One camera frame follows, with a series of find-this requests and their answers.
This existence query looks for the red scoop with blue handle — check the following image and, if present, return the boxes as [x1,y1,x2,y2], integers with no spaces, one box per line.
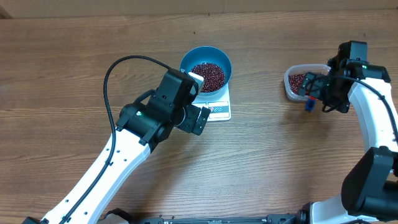
[305,96,317,112]

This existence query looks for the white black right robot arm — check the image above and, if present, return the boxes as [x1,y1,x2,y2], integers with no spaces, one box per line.
[296,40,397,223]

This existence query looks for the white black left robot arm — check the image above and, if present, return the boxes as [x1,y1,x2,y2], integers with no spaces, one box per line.
[24,68,210,224]

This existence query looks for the white digital kitchen scale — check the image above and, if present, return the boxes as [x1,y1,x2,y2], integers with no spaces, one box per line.
[193,84,231,122]

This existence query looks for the blue plastic bowl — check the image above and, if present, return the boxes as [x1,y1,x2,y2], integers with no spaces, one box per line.
[180,46,233,96]

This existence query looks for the clear plastic food container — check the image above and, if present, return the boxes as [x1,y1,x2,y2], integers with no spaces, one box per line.
[284,64,330,102]

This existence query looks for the red adzuki beans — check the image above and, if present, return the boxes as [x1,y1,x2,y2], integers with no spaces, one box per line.
[288,73,305,95]

